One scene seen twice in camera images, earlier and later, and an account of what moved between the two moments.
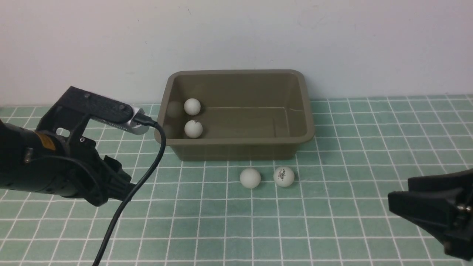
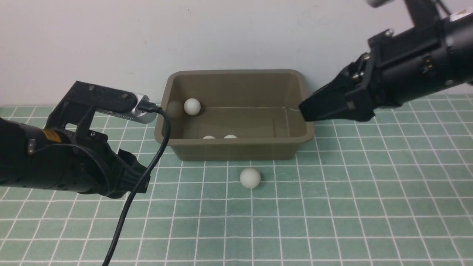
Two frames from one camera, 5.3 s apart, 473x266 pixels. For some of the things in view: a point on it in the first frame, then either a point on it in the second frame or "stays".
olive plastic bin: [245, 115] stays
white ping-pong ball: [250, 178] stays
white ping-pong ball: [192, 106] stays
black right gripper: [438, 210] to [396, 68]
